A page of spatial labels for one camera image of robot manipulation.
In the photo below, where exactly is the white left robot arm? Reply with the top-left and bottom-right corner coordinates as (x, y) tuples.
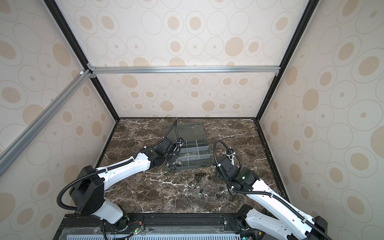
(70, 137), (185, 224)

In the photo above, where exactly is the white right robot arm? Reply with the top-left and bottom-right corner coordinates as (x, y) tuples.
(214, 155), (330, 240)

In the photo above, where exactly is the clear grey compartment organizer box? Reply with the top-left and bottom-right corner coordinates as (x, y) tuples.
(165, 123), (213, 171)

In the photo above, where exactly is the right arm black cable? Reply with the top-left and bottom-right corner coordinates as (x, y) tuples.
(212, 139), (332, 240)

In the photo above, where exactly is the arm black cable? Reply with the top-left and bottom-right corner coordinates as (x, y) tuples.
(56, 118), (179, 211)
(212, 139), (332, 240)

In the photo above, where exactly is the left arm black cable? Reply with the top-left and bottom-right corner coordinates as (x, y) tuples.
(56, 118), (179, 211)

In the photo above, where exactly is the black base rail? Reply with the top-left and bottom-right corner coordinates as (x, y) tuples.
(54, 213), (273, 240)

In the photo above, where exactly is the horizontal aluminium frame bar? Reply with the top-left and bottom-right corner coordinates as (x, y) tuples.
(83, 66), (281, 76)

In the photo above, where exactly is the diagonal aluminium frame bar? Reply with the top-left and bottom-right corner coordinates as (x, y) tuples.
(1, 70), (91, 175)

